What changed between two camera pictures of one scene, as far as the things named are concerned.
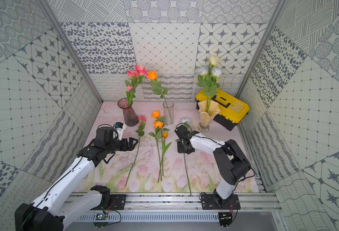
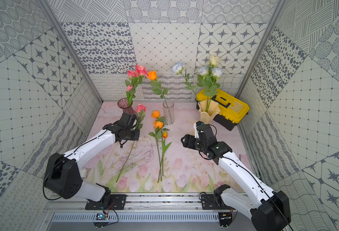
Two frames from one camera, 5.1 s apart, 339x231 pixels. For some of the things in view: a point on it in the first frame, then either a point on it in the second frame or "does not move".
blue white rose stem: [204, 80] does not move
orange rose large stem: [156, 85] does not move
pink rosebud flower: [141, 119] to [140, 110]
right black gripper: [180, 150] to [189, 139]
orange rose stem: [156, 114] does not move
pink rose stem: [142, 72] does not move
